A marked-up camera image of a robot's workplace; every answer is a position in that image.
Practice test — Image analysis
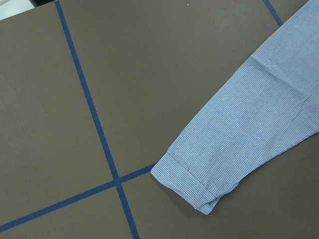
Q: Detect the light blue striped shirt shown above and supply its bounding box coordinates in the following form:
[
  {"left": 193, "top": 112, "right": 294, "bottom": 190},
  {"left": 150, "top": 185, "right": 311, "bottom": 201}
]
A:
[{"left": 151, "top": 0, "right": 319, "bottom": 215}]

